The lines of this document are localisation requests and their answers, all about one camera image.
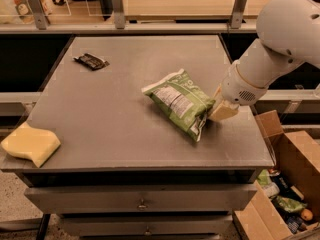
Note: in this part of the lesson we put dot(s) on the dark rxbar chocolate wrapper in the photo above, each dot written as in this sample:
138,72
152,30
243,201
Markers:
90,61

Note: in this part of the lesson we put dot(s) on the green snack bag in box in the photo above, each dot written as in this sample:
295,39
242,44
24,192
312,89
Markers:
288,205

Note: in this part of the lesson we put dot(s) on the grey drawer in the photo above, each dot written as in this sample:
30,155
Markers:
146,225
141,198

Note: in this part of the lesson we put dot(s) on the orange fruit in box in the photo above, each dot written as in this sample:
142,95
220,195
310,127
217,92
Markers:
306,215

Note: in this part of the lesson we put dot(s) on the metal bracket post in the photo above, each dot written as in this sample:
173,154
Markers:
39,15
118,11
236,18

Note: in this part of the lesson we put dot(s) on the middle metal bracket post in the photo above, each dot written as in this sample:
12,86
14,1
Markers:
118,11

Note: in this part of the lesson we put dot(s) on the green jalapeno chip bag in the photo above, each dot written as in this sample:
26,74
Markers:
182,101

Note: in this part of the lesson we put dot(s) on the upper grey drawer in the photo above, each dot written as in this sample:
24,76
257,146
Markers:
141,198

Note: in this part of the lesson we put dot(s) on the left metal bracket post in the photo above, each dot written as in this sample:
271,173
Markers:
39,15

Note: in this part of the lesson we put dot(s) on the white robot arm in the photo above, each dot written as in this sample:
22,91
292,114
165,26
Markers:
288,35

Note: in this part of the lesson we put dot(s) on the cardboard box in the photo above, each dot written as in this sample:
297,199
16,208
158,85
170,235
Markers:
297,156

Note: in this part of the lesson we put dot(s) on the orange white package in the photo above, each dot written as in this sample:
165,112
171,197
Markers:
15,12

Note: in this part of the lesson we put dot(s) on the lower grey drawer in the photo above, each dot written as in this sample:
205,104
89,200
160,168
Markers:
146,225

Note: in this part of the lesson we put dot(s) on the yellow wavy sponge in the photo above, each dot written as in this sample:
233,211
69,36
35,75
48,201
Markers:
34,144

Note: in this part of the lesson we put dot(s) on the right metal bracket post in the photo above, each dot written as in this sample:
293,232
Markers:
236,18

